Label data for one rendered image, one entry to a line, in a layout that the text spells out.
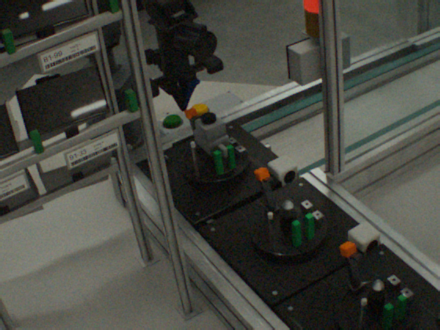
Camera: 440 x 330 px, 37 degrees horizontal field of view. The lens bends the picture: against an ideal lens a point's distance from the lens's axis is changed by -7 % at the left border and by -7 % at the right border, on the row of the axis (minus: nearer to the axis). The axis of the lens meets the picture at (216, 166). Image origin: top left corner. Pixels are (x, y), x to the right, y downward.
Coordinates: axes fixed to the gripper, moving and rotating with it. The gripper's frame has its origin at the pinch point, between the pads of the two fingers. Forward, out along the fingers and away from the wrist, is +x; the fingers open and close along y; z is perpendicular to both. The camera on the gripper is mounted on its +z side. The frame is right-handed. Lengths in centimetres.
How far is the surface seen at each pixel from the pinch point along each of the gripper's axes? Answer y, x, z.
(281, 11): -171, 109, 213
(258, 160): -7.9, 11.7, -14.9
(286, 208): 0.6, 4.4, -37.4
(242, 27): -139, 109, 211
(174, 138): 1.0, 12.9, 4.8
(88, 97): 26.7, -24.8, -27.9
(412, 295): -5, 8, -64
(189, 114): 0.7, 1.9, -4.5
